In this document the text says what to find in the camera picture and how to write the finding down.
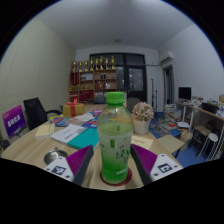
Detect grey-green armchair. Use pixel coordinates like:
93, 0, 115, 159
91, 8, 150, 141
126, 96, 141, 113

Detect white air conditioner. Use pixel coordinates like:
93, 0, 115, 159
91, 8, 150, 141
158, 50, 175, 65

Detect black framed glass door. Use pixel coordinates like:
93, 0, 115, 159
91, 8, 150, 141
89, 52, 148, 104

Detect yellow gift box, red ribbon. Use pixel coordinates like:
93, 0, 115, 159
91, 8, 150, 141
62, 98, 86, 118

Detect black office chair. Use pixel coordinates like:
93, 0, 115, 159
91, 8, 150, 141
23, 97, 63, 131

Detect small wooden table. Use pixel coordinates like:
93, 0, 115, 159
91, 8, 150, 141
156, 134, 185, 154

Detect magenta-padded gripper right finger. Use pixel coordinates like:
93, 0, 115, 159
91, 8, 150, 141
130, 143, 184, 186

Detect brown wooden stool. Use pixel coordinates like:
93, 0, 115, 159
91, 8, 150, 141
192, 124, 213, 148

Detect white booklet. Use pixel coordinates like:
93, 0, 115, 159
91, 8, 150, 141
50, 123, 88, 144

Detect colourful magazine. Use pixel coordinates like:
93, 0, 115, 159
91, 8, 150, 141
80, 119, 99, 130

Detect teal book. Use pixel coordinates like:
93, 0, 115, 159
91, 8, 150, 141
67, 128, 100, 151

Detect beige book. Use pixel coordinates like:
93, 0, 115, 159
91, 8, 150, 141
130, 134, 154, 151

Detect pink box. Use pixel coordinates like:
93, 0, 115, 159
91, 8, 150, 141
92, 108, 104, 118

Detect black case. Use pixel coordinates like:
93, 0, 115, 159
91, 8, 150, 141
201, 101, 219, 115

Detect pile of books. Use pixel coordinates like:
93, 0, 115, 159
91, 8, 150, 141
163, 103, 183, 129

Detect potted pink flowers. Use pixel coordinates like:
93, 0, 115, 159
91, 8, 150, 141
131, 101, 155, 136

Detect purple sign board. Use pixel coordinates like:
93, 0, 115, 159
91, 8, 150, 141
1, 104, 28, 139

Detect black computer monitor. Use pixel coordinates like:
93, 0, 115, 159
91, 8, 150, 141
178, 86, 193, 102

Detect wooden shelf unit with trophies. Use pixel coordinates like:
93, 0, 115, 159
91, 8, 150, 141
68, 55, 118, 104

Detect cream notebook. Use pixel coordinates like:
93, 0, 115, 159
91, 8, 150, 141
34, 122, 56, 140

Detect long wooden wall desk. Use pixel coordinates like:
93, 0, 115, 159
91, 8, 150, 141
174, 99, 224, 158

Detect green drink bottle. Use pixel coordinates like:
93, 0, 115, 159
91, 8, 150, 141
96, 91, 135, 185

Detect flat round red coaster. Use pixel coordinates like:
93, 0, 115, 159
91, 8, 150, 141
99, 167, 133, 187

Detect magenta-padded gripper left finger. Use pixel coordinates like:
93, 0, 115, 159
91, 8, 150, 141
43, 144, 95, 187

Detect small steel cup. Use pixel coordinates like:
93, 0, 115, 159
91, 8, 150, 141
43, 148, 69, 165

